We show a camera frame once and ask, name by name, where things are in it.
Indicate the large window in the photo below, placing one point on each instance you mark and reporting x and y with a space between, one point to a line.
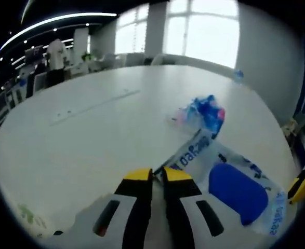
204 31

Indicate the curved ceiling light strip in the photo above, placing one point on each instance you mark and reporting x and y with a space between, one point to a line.
51 22

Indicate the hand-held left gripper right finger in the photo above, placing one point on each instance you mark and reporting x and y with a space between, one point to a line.
178 212

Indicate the green potted plant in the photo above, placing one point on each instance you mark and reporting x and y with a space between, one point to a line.
86 56

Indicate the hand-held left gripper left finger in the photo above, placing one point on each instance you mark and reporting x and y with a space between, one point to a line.
139 207

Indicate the small blue-label bottle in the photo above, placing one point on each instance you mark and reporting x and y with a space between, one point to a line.
238 75

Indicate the blue tissue packet item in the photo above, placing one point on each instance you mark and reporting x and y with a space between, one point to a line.
206 111

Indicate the blue-lid wet wipes packet item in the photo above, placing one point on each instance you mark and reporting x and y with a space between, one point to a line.
238 197

